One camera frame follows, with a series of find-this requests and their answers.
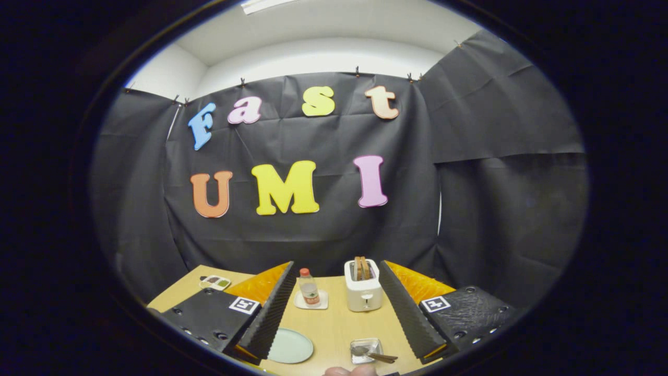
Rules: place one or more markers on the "white square coaster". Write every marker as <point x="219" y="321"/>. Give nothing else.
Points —
<point x="322" y="303"/>

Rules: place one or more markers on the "clear plastic container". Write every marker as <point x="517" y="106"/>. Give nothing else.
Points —
<point x="373" y="342"/>

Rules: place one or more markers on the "toast bread slice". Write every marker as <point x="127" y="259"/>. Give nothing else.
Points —
<point x="366" y="268"/>
<point x="358" y="269"/>

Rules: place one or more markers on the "white toaster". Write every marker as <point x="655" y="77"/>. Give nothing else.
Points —
<point x="364" y="295"/>

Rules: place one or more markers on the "white condiment tray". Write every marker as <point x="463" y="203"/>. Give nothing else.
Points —
<point x="215" y="282"/>

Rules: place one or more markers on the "ceiling light panel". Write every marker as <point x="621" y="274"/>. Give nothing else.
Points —
<point x="266" y="5"/>

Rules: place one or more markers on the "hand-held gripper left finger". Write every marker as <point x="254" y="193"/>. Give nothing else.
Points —
<point x="274" y="313"/>

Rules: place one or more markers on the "pale green plate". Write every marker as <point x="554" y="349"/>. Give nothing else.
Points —
<point x="289" y="345"/>

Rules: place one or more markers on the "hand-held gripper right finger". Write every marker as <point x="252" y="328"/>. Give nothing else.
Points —
<point x="404" y="313"/>

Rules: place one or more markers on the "clear water bottle red cap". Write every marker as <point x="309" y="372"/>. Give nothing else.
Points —
<point x="309" y="292"/>

